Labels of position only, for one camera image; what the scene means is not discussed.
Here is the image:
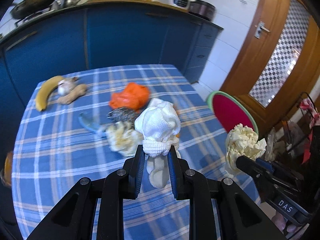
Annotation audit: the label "blue plastic hook piece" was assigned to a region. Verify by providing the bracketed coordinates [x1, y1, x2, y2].
[78, 113, 107, 138]

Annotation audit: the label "dark rice cooker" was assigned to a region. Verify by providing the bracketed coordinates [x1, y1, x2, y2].
[189, 0, 216, 22]

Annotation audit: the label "orange plastic bag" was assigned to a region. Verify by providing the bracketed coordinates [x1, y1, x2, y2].
[109, 82, 150, 111]

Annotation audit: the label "wooden door with glass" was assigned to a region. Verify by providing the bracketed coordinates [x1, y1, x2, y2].
[221, 0, 319, 136]

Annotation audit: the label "person's right hand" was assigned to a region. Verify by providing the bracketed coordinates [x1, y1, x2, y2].
[271, 212, 297, 233]

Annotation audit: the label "ginger root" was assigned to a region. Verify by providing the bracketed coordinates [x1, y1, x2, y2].
[57, 84, 87, 105]

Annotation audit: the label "blue plaid tablecloth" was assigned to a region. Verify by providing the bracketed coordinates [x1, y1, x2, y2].
[11, 65, 227, 238]

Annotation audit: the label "garlic bulb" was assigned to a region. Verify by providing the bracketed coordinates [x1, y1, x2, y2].
[57, 77, 78, 96]

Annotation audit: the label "steel wool scrubber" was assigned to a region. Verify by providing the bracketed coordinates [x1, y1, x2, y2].
[107, 107, 138, 123]

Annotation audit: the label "red bin with green rim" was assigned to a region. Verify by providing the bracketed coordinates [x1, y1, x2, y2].
[206, 91, 259, 134]

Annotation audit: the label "yellow banana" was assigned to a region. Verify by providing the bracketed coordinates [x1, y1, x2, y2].
[35, 76, 65, 112]

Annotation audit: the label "metal door handle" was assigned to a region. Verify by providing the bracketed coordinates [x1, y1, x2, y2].
[254, 21, 270, 39]

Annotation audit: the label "blue kitchen base cabinets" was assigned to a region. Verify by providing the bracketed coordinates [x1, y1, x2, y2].
[1, 2, 222, 138]

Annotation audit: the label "black wok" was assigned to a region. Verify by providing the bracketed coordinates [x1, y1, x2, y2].
[10, 0, 55, 20]

